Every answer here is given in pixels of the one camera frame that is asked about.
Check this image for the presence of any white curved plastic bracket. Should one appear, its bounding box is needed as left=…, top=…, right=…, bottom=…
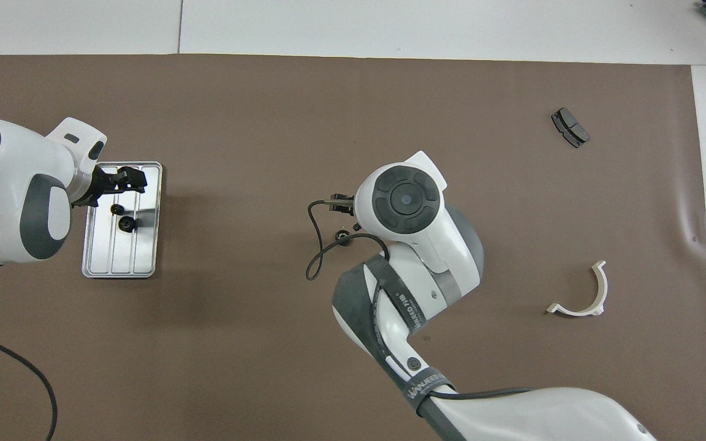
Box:
left=547, top=260, right=609, bottom=317

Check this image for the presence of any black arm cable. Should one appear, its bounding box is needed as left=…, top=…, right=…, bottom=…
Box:
left=0, top=330, right=58, bottom=441
left=306, top=198, right=534, bottom=402

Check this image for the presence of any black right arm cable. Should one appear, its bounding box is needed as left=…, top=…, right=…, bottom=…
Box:
left=306, top=198, right=534, bottom=402

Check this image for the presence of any short grey brake pad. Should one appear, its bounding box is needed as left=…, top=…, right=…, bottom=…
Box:
left=551, top=107, right=591, bottom=149

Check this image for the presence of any silver metal tray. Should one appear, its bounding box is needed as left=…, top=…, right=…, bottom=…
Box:
left=82, top=161, right=164, bottom=279

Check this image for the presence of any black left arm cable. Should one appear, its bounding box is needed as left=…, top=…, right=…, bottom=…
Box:
left=0, top=330, right=58, bottom=441

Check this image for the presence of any brown paper table mat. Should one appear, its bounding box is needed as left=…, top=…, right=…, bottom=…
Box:
left=0, top=54, right=706, bottom=441

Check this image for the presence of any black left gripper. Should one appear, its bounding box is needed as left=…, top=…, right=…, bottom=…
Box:
left=72, top=167, right=147, bottom=208

